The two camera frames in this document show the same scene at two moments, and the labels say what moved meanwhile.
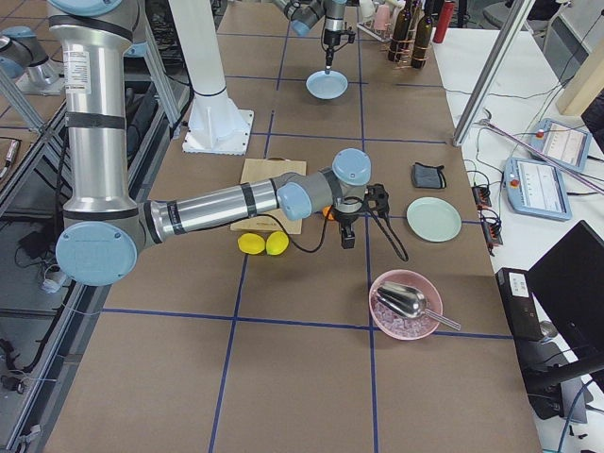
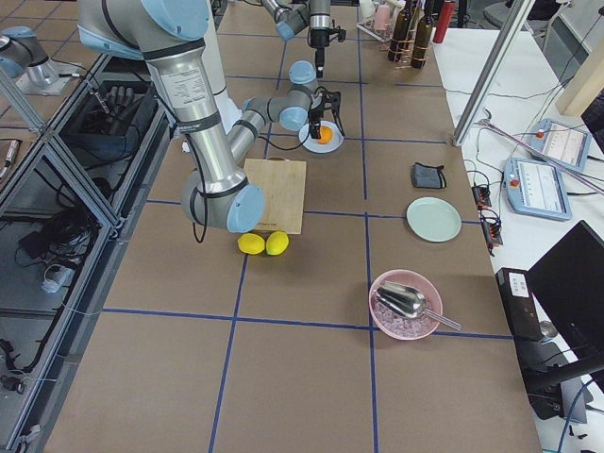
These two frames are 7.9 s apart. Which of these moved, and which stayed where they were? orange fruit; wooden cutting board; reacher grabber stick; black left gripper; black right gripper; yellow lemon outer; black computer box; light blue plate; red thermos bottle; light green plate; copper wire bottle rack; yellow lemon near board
Moved: black right gripper; black left gripper; orange fruit; light blue plate
Stayed: red thermos bottle; yellow lemon outer; reacher grabber stick; light green plate; yellow lemon near board; wooden cutting board; copper wire bottle rack; black computer box
